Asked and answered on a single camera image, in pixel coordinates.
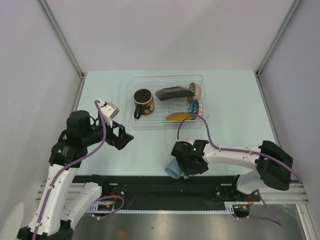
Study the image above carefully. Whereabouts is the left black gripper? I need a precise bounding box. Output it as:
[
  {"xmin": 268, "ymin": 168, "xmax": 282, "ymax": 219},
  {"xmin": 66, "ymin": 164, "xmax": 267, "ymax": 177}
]
[{"xmin": 82, "ymin": 114, "xmax": 134, "ymax": 149}]

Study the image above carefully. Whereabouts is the light blue plastic cup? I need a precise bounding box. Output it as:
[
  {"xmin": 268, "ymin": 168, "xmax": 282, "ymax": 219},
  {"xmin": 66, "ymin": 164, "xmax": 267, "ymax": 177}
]
[{"xmin": 164, "ymin": 159, "xmax": 182, "ymax": 180}]

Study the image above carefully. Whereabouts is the yellow round plate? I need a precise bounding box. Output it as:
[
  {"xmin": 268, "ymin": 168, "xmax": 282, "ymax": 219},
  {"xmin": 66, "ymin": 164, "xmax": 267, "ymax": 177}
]
[{"xmin": 166, "ymin": 112, "xmax": 196, "ymax": 121}]

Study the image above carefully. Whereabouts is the red black lacquer cup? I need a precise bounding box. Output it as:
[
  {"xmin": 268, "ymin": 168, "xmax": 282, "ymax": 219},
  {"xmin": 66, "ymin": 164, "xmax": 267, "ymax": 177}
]
[{"xmin": 133, "ymin": 88, "xmax": 155, "ymax": 119}]

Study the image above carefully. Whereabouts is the blue patterned bowl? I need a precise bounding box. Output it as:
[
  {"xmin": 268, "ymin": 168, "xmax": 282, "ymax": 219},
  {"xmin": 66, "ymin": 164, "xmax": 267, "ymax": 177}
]
[{"xmin": 188, "ymin": 100, "xmax": 205, "ymax": 116}]

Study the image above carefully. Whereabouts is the black floral square plate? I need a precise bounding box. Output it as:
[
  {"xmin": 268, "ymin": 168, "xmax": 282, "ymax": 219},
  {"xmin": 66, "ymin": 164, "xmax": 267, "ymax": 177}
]
[{"xmin": 155, "ymin": 86, "xmax": 195, "ymax": 101}]

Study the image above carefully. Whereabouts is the beige patterned bowl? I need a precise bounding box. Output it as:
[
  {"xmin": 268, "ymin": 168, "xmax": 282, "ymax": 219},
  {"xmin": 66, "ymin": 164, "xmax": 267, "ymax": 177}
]
[{"xmin": 187, "ymin": 82, "xmax": 203, "ymax": 103}]

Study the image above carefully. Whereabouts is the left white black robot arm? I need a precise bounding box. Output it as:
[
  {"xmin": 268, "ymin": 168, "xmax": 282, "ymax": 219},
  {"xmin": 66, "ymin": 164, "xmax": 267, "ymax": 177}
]
[{"xmin": 17, "ymin": 110, "xmax": 134, "ymax": 240}]

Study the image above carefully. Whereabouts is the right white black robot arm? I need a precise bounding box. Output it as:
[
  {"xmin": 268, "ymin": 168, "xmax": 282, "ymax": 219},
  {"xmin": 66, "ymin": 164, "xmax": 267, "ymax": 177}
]
[{"xmin": 171, "ymin": 139, "xmax": 293, "ymax": 201}]

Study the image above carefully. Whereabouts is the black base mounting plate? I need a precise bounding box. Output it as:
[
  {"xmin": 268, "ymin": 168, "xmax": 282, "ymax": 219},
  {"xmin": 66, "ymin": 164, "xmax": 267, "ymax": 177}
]
[{"xmin": 72, "ymin": 174, "xmax": 251, "ymax": 211}]

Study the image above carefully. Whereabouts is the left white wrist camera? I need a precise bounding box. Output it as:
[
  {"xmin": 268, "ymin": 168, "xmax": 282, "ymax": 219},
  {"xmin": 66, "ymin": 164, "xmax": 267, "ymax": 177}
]
[{"xmin": 97, "ymin": 99, "xmax": 120, "ymax": 127}]

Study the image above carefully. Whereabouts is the clear wire dish rack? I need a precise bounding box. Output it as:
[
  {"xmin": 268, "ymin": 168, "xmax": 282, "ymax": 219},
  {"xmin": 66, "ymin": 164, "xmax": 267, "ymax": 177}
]
[{"xmin": 129, "ymin": 74, "xmax": 210, "ymax": 129}]

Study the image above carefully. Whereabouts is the white slotted cable duct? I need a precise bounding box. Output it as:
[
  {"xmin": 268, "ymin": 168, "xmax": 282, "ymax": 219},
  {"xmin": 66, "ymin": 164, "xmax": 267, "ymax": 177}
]
[{"xmin": 85, "ymin": 202, "xmax": 251, "ymax": 218}]

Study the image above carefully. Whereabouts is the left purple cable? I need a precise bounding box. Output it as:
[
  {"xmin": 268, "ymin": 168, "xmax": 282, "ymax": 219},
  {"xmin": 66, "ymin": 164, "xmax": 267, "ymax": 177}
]
[{"xmin": 31, "ymin": 99, "xmax": 125, "ymax": 240}]

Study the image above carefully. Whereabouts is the purple cable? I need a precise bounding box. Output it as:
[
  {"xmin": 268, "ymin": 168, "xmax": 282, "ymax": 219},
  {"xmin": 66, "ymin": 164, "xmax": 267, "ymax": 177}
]
[
  {"xmin": 31, "ymin": 99, "xmax": 125, "ymax": 240},
  {"xmin": 176, "ymin": 114, "xmax": 302, "ymax": 227}
]

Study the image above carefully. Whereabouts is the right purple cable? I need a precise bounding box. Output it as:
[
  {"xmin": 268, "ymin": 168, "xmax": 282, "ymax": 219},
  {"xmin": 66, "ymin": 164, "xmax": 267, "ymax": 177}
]
[{"xmin": 176, "ymin": 114, "xmax": 302, "ymax": 227}]

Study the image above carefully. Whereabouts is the aluminium frame rail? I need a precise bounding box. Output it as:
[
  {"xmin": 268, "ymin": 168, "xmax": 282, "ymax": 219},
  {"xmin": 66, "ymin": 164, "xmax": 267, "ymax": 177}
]
[{"xmin": 34, "ymin": 182, "xmax": 308, "ymax": 204}]

